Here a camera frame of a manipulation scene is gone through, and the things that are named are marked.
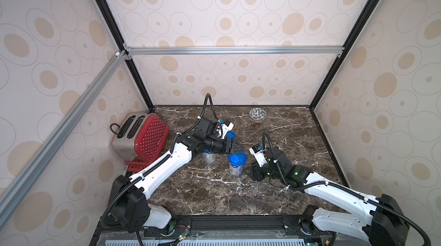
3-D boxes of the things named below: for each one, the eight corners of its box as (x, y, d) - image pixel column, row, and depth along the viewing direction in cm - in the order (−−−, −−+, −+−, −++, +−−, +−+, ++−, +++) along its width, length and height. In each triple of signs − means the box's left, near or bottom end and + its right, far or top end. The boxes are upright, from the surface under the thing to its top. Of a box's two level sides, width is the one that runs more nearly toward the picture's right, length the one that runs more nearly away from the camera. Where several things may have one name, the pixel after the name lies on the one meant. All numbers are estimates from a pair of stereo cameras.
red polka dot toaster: (122, 161, 96) (103, 142, 81) (141, 130, 110) (129, 109, 95) (151, 166, 94) (138, 148, 79) (168, 134, 108) (159, 114, 93)
